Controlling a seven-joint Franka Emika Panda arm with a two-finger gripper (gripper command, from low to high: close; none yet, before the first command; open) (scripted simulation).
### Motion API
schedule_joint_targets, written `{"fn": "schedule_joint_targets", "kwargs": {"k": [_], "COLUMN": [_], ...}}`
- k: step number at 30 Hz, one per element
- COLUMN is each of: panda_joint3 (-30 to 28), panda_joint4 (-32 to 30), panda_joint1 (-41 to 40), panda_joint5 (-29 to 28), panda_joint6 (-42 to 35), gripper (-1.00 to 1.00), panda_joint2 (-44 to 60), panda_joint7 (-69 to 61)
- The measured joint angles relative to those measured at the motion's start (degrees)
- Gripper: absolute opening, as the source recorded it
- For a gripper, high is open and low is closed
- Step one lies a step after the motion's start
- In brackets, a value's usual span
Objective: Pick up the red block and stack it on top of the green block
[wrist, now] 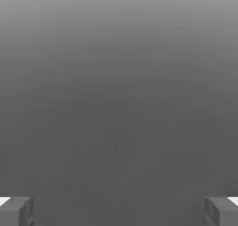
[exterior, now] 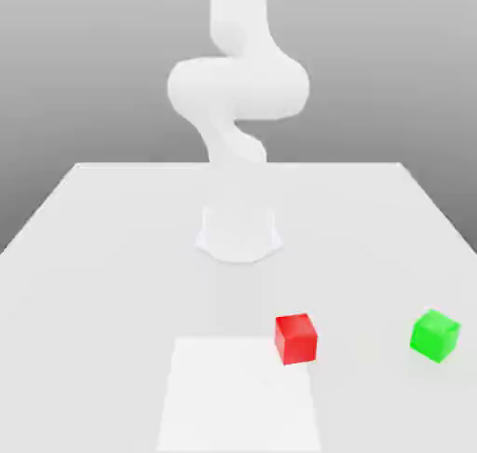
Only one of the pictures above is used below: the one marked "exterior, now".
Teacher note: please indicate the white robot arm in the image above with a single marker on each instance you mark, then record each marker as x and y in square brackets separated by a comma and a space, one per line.
[238, 87]

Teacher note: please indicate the small red cube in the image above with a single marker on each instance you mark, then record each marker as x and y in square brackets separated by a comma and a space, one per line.
[296, 339]

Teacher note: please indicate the small green cube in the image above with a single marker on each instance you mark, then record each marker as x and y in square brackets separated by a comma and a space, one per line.
[435, 336]

